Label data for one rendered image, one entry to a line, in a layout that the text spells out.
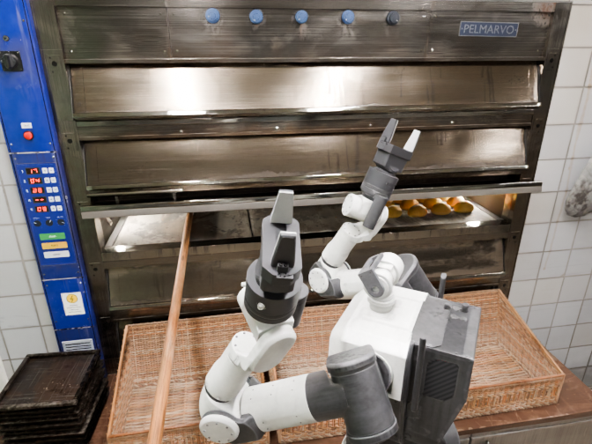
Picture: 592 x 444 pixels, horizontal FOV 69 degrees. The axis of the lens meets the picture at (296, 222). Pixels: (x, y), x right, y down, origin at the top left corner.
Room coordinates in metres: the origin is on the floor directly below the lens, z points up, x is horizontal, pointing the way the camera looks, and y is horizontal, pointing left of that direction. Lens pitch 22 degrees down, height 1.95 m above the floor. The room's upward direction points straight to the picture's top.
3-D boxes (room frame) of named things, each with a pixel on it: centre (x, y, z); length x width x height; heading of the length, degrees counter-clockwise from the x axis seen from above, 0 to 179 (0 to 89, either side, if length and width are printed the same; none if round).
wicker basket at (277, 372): (1.44, -0.17, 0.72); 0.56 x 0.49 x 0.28; 99
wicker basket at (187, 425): (1.35, 0.41, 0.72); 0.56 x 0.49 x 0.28; 101
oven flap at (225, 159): (1.70, -0.11, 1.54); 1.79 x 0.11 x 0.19; 100
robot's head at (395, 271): (0.85, -0.20, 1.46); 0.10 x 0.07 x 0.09; 154
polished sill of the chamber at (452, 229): (1.73, -0.10, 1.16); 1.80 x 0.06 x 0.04; 100
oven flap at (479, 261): (1.70, -0.11, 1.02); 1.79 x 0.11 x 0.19; 100
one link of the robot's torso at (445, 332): (0.81, -0.25, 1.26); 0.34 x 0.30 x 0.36; 154
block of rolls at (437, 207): (2.24, -0.61, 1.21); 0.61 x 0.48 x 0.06; 10
